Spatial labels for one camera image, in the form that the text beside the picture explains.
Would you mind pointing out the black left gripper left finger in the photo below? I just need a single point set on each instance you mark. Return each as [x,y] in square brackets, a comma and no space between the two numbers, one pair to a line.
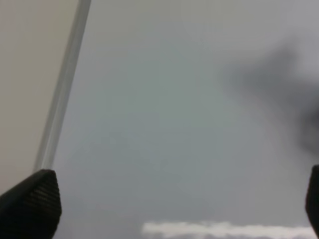
[32,208]

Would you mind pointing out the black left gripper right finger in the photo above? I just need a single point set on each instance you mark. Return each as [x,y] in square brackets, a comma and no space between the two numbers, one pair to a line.
[312,200]

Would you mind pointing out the white whiteboard with aluminium frame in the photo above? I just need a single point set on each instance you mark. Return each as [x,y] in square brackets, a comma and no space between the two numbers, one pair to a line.
[191,119]

